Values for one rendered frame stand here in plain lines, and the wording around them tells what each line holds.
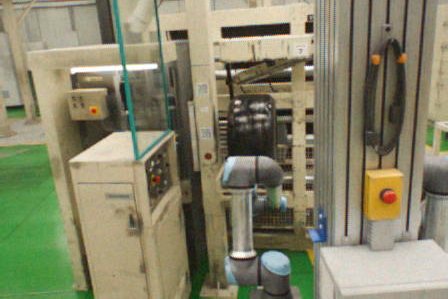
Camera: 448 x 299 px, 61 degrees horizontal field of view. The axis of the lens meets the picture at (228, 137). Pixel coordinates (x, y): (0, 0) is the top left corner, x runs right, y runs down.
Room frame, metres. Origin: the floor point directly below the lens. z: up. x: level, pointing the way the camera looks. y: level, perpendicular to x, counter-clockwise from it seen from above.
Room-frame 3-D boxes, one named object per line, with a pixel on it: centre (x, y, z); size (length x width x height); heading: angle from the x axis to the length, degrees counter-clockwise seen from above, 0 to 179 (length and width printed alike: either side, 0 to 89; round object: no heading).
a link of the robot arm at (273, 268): (1.35, -0.15, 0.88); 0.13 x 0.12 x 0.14; 81
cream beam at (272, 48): (2.68, -0.30, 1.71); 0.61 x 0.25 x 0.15; 80
